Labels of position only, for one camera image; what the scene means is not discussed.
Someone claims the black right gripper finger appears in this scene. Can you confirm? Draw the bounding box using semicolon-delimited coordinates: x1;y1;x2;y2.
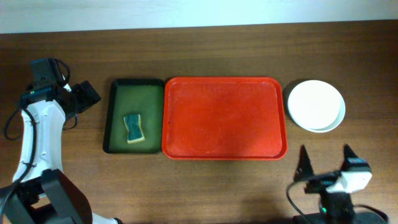
294;145;314;182
340;144;358;171

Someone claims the light green plate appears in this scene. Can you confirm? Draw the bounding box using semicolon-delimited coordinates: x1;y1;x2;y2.
301;97;346;133

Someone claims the cream white plate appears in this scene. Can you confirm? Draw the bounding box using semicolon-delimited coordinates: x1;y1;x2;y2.
287;80;342;129

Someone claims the yellow green scrub sponge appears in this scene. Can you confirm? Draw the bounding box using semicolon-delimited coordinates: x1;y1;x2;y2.
123;114;145;144

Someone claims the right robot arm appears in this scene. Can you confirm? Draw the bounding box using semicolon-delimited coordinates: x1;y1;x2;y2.
285;144;389;224

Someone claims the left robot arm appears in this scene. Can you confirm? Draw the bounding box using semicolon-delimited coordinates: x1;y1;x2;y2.
1;81;121;223

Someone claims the dark green water tray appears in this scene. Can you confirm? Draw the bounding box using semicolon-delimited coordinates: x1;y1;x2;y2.
103;78;164;154

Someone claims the red plastic tray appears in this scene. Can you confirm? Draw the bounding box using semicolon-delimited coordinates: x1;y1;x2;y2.
162;77;288;161

